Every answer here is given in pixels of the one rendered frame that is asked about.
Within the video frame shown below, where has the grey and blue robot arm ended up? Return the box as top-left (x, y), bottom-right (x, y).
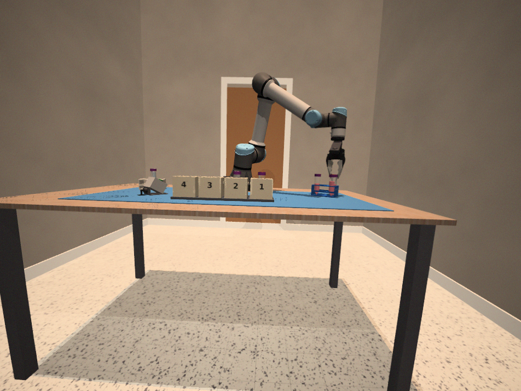
top-left (230, 72), bottom-right (347, 184)

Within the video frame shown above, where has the blue bench mat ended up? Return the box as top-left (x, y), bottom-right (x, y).
top-left (58, 187), bottom-right (394, 211)

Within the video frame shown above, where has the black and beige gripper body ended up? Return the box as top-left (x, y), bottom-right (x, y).
top-left (329, 136), bottom-right (345, 160)

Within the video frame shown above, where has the dark blue tube rack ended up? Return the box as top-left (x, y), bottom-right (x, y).
top-left (311, 185), bottom-right (339, 198)

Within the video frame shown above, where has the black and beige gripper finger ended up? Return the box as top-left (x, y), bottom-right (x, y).
top-left (337, 154), bottom-right (345, 178)
top-left (326, 154), bottom-right (333, 174)

